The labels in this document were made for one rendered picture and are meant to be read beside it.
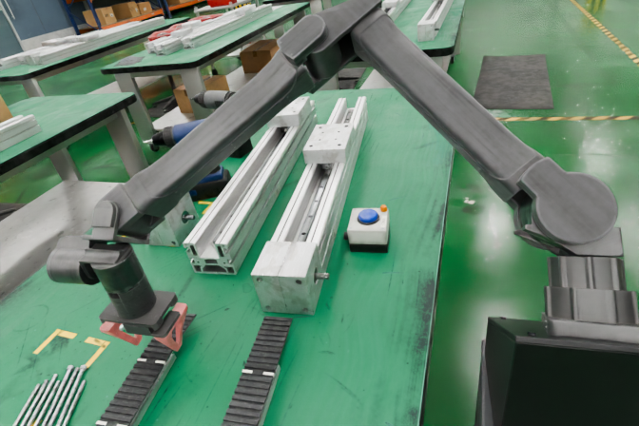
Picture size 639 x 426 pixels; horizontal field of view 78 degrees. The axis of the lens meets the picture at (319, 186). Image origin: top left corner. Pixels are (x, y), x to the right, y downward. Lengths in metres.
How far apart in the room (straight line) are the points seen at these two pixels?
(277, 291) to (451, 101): 0.43
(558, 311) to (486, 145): 0.20
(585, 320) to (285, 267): 0.44
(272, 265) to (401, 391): 0.29
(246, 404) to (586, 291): 0.45
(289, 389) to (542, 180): 0.46
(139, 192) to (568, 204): 0.54
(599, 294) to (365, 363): 0.35
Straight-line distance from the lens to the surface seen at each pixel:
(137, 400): 0.72
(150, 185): 0.61
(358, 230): 0.81
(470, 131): 0.52
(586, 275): 0.51
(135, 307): 0.67
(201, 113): 3.29
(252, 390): 0.65
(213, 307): 0.83
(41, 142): 2.18
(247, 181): 1.08
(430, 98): 0.54
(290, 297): 0.73
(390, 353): 0.69
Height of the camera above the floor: 1.34
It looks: 31 degrees down
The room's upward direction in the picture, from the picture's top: 10 degrees counter-clockwise
